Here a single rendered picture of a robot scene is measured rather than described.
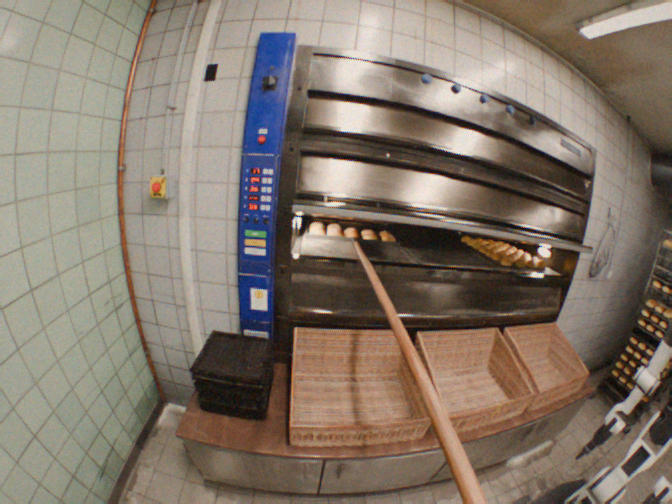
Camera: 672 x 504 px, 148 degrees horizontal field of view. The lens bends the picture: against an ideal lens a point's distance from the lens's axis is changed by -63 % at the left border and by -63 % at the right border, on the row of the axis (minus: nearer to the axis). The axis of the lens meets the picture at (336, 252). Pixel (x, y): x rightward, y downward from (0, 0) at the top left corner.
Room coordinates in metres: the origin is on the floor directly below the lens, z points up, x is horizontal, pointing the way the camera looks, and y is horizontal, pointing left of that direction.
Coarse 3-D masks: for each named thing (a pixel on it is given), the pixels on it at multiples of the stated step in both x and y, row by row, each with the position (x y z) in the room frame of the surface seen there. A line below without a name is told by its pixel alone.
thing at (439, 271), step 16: (304, 256) 1.08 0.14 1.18; (320, 256) 1.10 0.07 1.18; (384, 272) 1.08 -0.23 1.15; (400, 272) 1.09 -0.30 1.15; (416, 272) 1.10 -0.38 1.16; (432, 272) 1.11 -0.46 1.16; (448, 272) 1.12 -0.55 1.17; (464, 272) 1.13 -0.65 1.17; (480, 272) 1.14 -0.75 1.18; (496, 272) 1.17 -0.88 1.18; (512, 272) 1.20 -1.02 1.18
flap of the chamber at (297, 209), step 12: (324, 216) 1.03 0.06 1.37; (336, 216) 0.96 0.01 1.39; (348, 216) 0.92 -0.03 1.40; (360, 216) 0.92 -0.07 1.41; (372, 216) 0.93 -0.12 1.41; (384, 216) 0.93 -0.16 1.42; (396, 216) 0.94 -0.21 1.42; (432, 228) 1.06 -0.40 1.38; (444, 228) 0.96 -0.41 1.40; (456, 228) 0.96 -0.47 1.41; (468, 228) 0.97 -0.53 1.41; (480, 228) 0.98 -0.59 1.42; (516, 240) 1.06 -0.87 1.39; (528, 240) 1.00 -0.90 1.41; (540, 240) 1.02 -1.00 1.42; (588, 252) 1.07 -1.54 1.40
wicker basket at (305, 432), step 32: (320, 352) 0.99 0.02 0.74; (352, 352) 1.01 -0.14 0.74; (384, 352) 1.03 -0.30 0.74; (320, 384) 0.92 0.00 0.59; (352, 384) 0.94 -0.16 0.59; (384, 384) 0.95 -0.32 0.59; (320, 416) 0.71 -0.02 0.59; (352, 416) 0.73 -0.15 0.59; (384, 416) 0.74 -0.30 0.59; (416, 416) 0.71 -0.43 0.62
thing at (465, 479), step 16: (368, 272) 0.92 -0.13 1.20; (384, 304) 0.66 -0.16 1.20; (400, 336) 0.50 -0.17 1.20; (416, 352) 0.44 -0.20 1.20; (416, 368) 0.39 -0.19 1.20; (416, 384) 0.35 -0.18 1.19; (432, 400) 0.30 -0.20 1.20; (432, 416) 0.27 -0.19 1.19; (448, 432) 0.22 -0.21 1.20; (448, 448) 0.20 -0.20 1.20; (448, 464) 0.17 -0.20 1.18; (464, 464) 0.16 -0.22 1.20; (464, 480) 0.13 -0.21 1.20; (464, 496) 0.11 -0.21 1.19; (480, 496) 0.10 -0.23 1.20
